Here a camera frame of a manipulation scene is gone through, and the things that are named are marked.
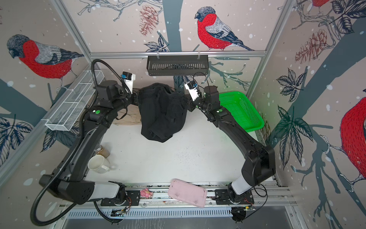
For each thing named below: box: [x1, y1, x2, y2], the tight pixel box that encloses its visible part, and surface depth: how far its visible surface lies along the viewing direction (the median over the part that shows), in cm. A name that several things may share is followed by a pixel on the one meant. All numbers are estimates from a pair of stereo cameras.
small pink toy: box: [140, 187, 154, 199], surface depth 75 cm
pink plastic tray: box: [167, 178, 208, 208], surface depth 75 cm
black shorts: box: [138, 82, 188, 143], surface depth 87 cm
